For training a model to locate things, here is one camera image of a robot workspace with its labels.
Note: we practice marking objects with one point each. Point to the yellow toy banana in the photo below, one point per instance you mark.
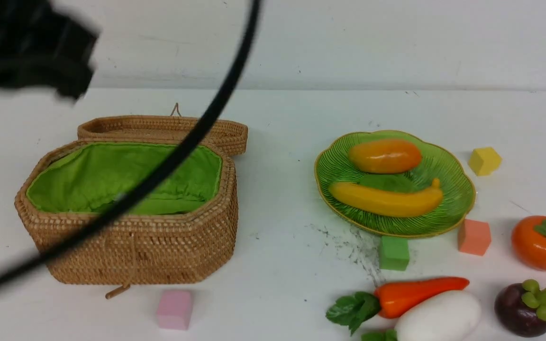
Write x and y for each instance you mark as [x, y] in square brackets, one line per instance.
[388, 203]

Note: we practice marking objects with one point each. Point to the orange yellow toy mango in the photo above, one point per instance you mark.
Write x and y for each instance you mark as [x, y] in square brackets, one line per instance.
[385, 156]

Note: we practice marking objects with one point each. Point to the white toy radish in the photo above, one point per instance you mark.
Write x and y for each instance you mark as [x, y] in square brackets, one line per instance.
[449, 316]

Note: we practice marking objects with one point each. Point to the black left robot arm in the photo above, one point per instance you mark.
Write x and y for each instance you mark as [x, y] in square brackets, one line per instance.
[42, 46]

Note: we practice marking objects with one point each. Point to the woven rattan basket lid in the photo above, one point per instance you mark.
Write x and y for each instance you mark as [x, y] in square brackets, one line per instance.
[229, 136]

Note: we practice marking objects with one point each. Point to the green glass leaf plate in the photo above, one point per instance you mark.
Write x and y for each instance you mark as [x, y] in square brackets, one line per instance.
[332, 165]

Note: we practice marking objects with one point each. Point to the green foam cube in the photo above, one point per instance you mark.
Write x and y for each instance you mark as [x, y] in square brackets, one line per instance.
[393, 253]

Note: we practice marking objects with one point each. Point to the pink foam cube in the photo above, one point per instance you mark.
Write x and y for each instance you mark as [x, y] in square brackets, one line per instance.
[174, 310]

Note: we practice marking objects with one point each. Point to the orange toy carrot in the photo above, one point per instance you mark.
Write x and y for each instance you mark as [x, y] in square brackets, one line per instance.
[390, 300]

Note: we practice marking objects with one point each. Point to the woven rattan basket green lining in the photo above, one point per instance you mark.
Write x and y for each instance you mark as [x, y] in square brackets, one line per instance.
[180, 234]

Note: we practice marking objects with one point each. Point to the yellow foam cube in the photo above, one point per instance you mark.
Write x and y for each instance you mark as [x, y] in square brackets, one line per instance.
[484, 161]

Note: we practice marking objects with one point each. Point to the orange foam cube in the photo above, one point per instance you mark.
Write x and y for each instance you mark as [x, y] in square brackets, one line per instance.
[474, 237]

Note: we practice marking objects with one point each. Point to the orange toy persimmon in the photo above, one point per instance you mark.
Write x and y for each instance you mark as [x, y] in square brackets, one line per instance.
[528, 240]

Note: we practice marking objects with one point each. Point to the purple toy mangosteen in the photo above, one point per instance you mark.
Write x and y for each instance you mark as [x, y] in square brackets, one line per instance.
[521, 308]

